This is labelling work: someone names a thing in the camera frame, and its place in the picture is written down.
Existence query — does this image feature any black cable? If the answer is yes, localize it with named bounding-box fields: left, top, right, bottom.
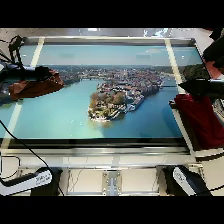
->
left=0, top=119, right=66, bottom=197
left=0, top=154, right=22, bottom=181

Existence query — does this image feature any red garment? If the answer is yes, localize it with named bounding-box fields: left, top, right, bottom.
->
left=169, top=93, right=224, bottom=151

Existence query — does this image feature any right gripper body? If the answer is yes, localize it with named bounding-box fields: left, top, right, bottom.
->
left=187, top=78, right=215, bottom=101

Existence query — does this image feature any brown T-shirt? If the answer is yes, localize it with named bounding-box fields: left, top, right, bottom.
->
left=8, top=68, right=65, bottom=102

